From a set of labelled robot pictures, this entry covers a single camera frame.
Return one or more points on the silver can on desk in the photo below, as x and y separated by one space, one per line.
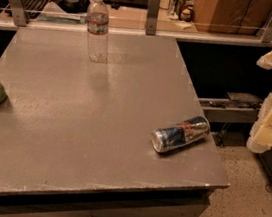
174 8

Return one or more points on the wooden box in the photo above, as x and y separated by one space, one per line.
231 16

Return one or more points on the small round brown object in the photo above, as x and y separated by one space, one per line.
186 15

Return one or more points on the middle metal rail bracket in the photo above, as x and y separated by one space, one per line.
152 17

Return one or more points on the black headphones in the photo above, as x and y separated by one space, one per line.
73 6

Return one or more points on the blue silver energy drink can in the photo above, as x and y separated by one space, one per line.
183 134

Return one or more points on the drawer with metal knob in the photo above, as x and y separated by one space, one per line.
101 205

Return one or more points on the clear plastic water bottle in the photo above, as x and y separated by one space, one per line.
97 21

